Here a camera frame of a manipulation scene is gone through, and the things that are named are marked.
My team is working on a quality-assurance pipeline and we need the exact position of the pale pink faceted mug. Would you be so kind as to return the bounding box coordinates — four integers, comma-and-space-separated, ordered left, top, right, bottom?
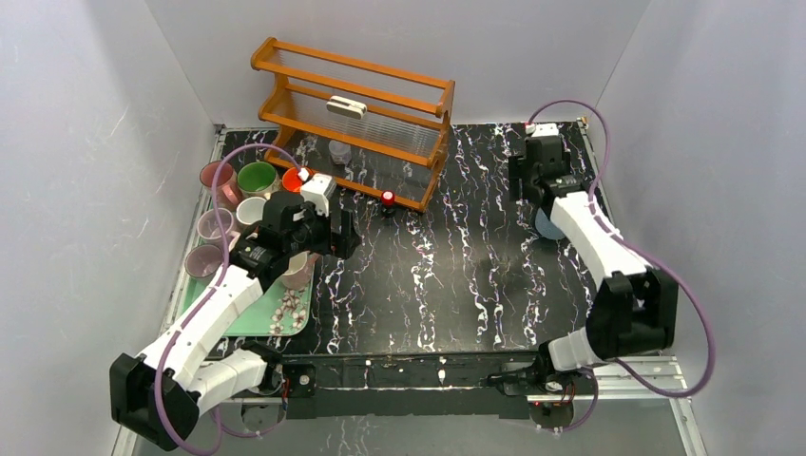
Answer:
280, 252, 319, 291

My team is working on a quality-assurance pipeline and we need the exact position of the light blue mug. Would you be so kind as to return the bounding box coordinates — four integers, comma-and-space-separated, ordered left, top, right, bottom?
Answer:
534, 209, 566, 240

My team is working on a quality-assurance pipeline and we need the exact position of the orange mug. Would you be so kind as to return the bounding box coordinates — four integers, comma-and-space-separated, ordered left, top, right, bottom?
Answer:
281, 167, 312, 193

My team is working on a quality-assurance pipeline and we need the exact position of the salmon pink mug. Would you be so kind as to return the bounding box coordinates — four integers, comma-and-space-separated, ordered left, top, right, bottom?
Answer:
235, 197, 267, 228

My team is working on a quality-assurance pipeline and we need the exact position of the green mug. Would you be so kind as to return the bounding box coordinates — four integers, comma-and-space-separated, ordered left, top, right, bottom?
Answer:
237, 161, 280, 198

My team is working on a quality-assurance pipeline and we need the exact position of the pink ghost pattern mug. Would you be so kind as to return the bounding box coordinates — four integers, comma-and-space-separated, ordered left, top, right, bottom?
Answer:
200, 161, 243, 211

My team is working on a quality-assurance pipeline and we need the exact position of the mauve mug white logo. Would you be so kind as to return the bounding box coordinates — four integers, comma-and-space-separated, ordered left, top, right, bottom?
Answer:
196, 208, 240, 247

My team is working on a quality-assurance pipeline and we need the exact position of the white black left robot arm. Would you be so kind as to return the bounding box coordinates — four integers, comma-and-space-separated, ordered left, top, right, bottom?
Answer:
109, 192, 361, 451

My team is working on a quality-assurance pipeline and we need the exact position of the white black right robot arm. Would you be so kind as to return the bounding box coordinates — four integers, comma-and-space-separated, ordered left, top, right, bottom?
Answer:
509, 135, 679, 386

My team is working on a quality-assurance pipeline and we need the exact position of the red black button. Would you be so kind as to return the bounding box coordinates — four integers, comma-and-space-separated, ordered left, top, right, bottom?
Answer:
380, 191, 396, 219

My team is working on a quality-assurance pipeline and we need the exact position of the clear glass cup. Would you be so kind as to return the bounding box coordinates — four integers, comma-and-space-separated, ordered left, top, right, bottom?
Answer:
328, 140, 352, 165

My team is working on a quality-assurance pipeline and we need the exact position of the green floral tray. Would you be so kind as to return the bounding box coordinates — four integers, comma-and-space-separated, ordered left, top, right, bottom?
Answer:
182, 239, 313, 337

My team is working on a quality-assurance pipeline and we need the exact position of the orange wooden rack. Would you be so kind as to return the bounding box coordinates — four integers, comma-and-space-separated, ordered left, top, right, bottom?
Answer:
251, 37, 455, 212

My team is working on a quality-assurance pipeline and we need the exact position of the white clip on rack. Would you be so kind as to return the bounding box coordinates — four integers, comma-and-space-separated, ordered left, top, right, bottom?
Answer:
326, 95, 368, 120

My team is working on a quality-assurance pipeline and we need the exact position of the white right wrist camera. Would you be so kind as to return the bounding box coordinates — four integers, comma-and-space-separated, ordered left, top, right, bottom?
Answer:
525, 123, 560, 138

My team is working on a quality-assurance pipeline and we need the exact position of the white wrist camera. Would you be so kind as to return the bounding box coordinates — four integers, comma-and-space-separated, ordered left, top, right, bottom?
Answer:
525, 123, 560, 138
300, 173, 336, 217

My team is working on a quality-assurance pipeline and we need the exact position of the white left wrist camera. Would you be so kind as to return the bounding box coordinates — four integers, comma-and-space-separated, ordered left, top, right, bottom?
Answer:
300, 173, 336, 217

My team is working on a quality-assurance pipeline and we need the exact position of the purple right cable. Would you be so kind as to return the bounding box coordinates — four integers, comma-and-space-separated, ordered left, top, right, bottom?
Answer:
528, 99, 718, 435

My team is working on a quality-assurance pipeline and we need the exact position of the purple cable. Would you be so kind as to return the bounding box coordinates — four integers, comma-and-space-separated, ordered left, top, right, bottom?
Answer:
528, 99, 718, 435
154, 142, 303, 456

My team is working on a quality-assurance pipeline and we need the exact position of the black table front rail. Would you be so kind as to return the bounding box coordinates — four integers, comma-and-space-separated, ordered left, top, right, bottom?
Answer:
283, 351, 536, 419

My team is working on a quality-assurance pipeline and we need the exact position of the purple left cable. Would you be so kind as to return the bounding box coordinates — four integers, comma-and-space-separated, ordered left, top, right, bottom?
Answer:
154, 142, 303, 456

